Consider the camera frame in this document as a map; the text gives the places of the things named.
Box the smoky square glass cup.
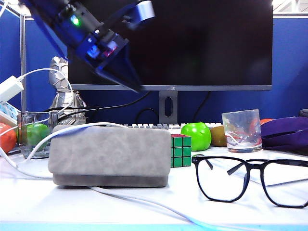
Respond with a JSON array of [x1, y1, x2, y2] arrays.
[[18, 111, 59, 159]]

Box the grey partition post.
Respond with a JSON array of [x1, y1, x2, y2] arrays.
[[19, 14, 26, 113]]

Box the black framed glasses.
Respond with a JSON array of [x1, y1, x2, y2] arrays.
[[192, 155, 308, 209]]

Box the grey suede glasses case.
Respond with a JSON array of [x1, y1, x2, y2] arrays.
[[48, 124, 172, 188]]

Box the grey monitor stand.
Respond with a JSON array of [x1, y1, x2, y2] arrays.
[[158, 90, 179, 125]]

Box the silver robot figurine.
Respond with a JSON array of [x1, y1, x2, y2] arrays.
[[49, 56, 87, 127]]

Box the black computer monitor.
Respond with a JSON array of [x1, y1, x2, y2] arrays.
[[67, 0, 274, 91]]

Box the shiny green apple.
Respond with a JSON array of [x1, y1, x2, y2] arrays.
[[180, 122, 212, 152]]

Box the black cable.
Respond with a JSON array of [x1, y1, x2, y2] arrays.
[[44, 91, 152, 121], [194, 91, 211, 116], [136, 107, 159, 124]]

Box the clear tumbler with red swirls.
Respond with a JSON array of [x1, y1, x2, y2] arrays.
[[221, 109, 262, 154]]

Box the purple fabric bag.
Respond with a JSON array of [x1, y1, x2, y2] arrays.
[[260, 116, 308, 150]]

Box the blue and white box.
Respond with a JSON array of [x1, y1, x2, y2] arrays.
[[0, 102, 21, 121]]

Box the brown kiwi fruit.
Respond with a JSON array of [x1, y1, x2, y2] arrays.
[[210, 125, 227, 148]]

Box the white charger adapter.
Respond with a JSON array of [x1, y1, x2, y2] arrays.
[[0, 76, 25, 103]]

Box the green apple behind glass cup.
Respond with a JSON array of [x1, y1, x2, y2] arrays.
[[24, 123, 51, 151]]

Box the white paper sheet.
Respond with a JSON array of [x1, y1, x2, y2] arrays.
[[209, 147, 308, 187]]

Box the rubik's cube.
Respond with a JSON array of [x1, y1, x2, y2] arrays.
[[170, 133, 193, 168]]

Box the white and grey keyboard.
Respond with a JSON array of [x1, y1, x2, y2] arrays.
[[105, 122, 223, 135]]

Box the large orange fruit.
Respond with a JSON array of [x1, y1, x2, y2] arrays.
[[0, 122, 17, 154]]

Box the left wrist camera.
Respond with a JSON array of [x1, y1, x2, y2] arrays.
[[122, 0, 156, 29]]

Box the white charging cable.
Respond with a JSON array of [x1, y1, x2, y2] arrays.
[[0, 68, 241, 231]]

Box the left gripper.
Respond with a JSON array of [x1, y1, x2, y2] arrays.
[[69, 24, 143, 94]]

